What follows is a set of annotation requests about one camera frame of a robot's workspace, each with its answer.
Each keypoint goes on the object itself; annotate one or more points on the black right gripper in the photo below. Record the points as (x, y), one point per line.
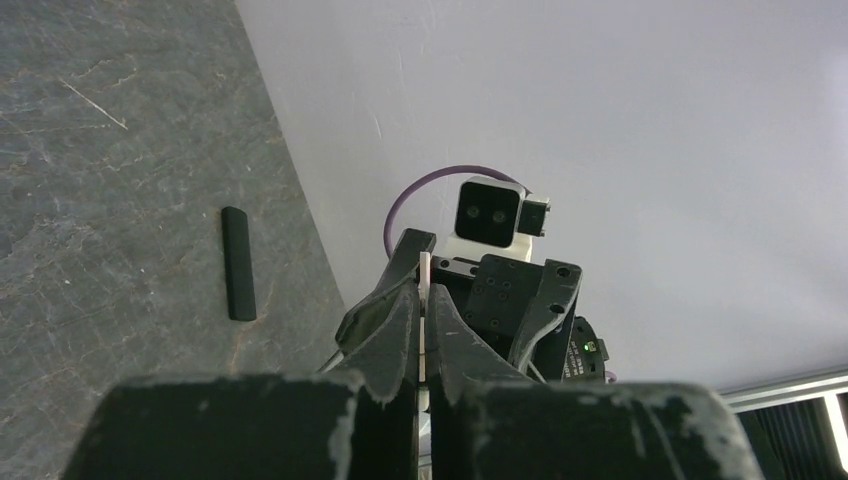
(510, 304)

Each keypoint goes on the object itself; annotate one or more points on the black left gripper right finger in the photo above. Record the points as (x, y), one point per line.
(489, 421)

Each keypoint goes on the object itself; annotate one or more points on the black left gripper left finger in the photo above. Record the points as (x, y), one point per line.
(355, 421)

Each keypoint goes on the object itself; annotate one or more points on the white battery cover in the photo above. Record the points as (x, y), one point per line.
(424, 284)

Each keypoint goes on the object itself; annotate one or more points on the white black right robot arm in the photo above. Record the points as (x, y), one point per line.
(572, 352)

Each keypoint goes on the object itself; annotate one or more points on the aluminium frame rail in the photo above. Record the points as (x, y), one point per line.
(793, 390)

